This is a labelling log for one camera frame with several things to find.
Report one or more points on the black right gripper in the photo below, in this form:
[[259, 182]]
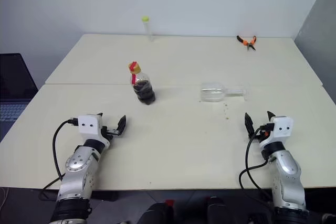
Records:
[[262, 133]]

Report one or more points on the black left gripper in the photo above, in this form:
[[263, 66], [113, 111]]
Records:
[[111, 132]]

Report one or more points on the dark soy sauce bottle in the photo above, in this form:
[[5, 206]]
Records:
[[144, 90]]

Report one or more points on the yellow bottle cap red label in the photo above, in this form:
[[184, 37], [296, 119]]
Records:
[[134, 67]]

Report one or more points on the orange and black pliers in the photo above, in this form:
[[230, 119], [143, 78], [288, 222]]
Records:
[[248, 42]]

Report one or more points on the clear tube with green cap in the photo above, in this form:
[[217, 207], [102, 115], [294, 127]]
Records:
[[149, 30]]

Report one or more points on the small red part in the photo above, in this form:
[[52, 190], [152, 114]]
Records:
[[169, 203]]

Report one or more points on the dark laptop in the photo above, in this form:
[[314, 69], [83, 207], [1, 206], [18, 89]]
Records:
[[14, 82]]

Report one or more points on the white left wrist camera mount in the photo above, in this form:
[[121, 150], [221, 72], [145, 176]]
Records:
[[89, 127]]

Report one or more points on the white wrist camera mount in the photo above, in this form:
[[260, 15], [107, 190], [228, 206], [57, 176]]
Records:
[[283, 127], [89, 127]]

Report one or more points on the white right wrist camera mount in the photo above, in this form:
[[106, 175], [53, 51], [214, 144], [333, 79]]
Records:
[[283, 127]]

